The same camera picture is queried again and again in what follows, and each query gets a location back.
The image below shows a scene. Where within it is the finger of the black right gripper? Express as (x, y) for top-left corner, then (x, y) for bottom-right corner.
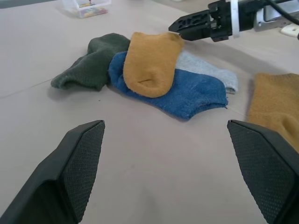
(179, 26), (215, 42)
(168, 9), (213, 34)

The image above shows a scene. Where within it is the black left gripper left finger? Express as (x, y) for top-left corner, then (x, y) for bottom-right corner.
(0, 119), (106, 224)

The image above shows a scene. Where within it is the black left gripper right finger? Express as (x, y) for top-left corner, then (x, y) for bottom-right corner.
(227, 119), (299, 224)

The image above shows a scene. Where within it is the mustard yellow sock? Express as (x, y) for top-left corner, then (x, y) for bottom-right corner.
(123, 32), (185, 98)
(247, 73), (299, 152)

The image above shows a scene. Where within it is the light grey sock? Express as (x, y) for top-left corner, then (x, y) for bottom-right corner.
(175, 51), (239, 95)

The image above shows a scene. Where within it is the blue sock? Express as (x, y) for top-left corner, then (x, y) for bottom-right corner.
(107, 51), (229, 120)

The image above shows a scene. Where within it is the dark green sock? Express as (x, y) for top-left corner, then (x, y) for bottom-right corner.
(50, 33), (131, 91)

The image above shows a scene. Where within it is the clear plastic box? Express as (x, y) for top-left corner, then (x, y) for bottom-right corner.
(61, 0), (112, 19)

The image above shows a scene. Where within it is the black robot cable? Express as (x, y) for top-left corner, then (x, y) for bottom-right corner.
(266, 0), (299, 40)

